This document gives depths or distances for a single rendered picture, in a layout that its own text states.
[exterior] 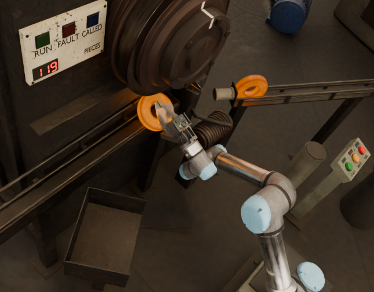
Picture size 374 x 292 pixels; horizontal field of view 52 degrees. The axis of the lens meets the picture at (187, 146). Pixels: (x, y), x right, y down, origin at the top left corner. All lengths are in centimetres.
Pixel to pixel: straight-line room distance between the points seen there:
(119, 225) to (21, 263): 73
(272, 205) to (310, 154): 72
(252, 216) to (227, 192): 99
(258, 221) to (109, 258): 52
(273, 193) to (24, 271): 122
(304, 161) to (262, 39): 164
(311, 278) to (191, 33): 104
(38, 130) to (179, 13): 56
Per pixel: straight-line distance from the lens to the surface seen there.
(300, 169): 208
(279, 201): 135
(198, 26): 114
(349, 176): 195
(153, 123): 151
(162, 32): 113
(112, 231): 141
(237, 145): 253
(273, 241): 141
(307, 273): 165
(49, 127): 130
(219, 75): 292
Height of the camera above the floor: 191
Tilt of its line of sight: 52 degrees down
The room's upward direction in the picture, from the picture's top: 23 degrees clockwise
